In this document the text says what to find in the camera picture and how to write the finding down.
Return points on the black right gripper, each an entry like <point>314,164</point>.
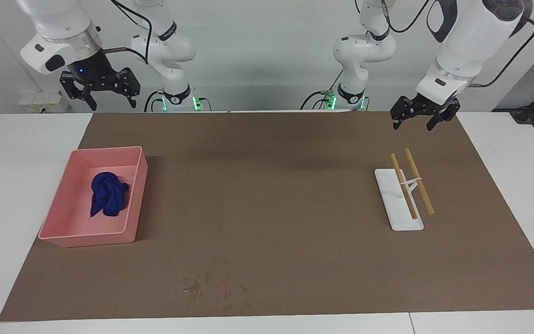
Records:
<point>91,69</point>

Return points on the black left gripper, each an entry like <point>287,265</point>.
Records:
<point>431,105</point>

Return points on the blue towel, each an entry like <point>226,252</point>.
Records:
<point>107,195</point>

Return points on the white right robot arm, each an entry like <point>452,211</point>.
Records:
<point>58,23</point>

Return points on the white towel rack base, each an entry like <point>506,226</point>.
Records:
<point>394,199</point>

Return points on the wooden rack rod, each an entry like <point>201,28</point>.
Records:
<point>403,185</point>
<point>419,181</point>

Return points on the pink plastic bin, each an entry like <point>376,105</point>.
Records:
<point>63,218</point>

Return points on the brown table mat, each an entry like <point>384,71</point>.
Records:
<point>271,208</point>

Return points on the white wall socket box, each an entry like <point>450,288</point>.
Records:
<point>40,102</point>

